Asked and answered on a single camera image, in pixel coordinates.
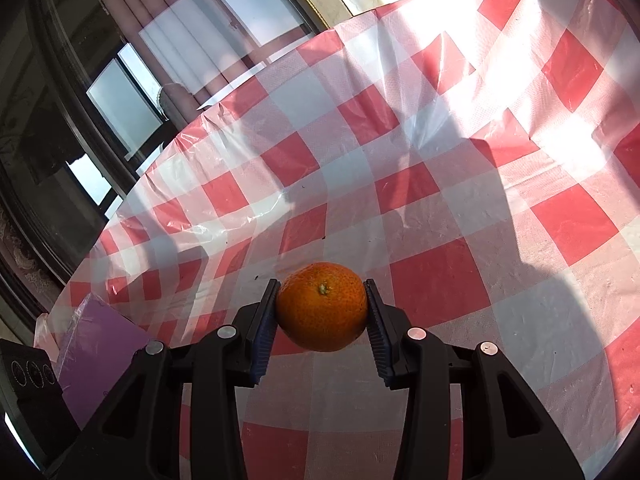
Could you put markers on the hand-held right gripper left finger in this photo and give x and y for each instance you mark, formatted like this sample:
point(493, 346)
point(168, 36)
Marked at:
point(263, 340)

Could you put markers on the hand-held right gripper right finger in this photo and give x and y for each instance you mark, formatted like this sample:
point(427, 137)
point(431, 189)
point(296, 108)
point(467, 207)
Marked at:
point(380, 346)

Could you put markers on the orange mandarin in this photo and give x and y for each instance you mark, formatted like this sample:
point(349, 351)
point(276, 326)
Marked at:
point(321, 307)

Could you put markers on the purple-rimmed cardboard box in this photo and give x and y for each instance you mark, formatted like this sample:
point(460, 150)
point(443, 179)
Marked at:
point(100, 360)

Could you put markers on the red checked plastic tablecloth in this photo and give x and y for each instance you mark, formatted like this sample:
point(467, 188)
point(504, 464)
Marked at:
point(450, 185)

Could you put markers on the sheer pink curtain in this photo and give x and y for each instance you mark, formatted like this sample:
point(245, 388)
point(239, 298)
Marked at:
point(165, 20)

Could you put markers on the dark window frame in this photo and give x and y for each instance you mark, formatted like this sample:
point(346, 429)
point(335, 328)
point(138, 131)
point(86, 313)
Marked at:
point(55, 45)

